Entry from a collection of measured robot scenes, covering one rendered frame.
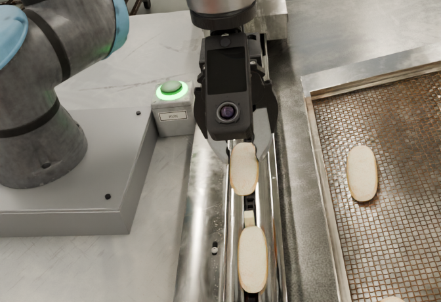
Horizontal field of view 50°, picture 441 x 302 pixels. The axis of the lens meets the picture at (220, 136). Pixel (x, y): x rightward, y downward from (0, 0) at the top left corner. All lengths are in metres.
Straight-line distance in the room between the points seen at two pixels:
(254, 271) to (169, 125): 0.35
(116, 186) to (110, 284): 0.14
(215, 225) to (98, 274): 0.17
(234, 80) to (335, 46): 0.61
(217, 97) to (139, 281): 0.29
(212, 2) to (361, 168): 0.29
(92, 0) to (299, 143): 0.40
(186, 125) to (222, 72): 0.36
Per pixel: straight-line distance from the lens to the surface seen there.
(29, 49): 0.69
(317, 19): 1.19
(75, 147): 0.76
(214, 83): 0.48
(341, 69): 0.84
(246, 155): 0.62
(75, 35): 0.72
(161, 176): 0.78
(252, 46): 0.55
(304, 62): 1.01
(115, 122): 0.83
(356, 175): 0.62
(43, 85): 0.71
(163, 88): 0.83
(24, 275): 0.73
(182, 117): 0.82
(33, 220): 0.74
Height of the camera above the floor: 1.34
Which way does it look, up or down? 39 degrees down
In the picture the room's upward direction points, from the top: 10 degrees counter-clockwise
